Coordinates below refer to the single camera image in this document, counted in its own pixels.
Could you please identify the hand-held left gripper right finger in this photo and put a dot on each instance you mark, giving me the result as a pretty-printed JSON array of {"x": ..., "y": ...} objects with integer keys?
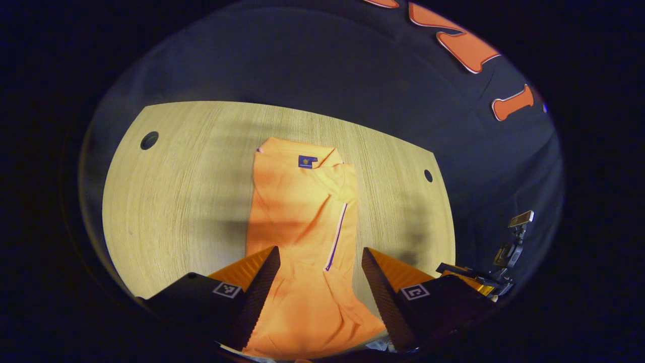
[{"x": 383, "y": 302}]

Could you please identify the orange T-shirt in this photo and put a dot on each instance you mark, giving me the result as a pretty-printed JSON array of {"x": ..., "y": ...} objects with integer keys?
[{"x": 297, "y": 222}]

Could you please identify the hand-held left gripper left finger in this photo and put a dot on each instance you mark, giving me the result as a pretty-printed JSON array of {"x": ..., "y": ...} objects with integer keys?
[{"x": 254, "y": 302}]

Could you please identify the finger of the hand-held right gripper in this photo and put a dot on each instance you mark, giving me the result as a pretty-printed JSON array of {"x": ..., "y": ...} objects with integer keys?
[{"x": 468, "y": 280}]

